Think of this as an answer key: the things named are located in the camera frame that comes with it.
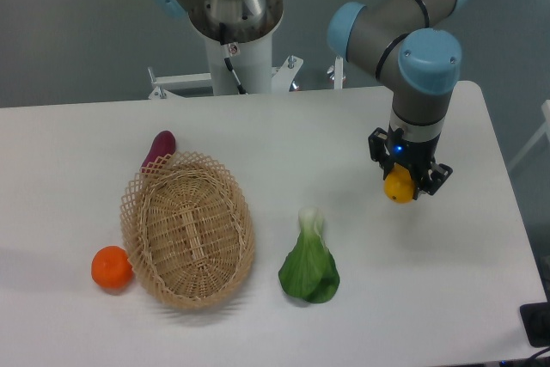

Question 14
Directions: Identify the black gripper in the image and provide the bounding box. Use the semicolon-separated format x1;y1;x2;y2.
368;126;453;200

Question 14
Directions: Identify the yellow mango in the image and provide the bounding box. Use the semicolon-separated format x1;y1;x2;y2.
383;164;415;204

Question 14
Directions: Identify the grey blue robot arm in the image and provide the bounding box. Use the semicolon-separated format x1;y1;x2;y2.
155;0;467;199

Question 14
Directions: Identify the white furniture leg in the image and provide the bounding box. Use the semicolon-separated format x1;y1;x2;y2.
507;100;549;174

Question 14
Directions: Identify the green bok choy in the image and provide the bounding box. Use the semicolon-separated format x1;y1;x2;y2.
278;206;340;303

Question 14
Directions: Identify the black device at table edge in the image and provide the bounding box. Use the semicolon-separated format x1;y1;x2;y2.
519;303;549;348

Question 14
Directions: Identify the woven wicker basket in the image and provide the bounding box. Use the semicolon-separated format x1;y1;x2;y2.
120;152;255;310

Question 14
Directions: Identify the purple eggplant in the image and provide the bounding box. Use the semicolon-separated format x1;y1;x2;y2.
141;131;176;168

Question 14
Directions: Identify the orange tangerine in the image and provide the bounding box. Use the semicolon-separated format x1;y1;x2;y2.
90;246;133;290

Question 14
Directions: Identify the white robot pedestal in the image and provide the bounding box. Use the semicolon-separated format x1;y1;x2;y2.
147;0;347;100

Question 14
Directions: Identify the black cable on pedestal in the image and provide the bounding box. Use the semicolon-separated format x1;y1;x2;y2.
218;21;248;95

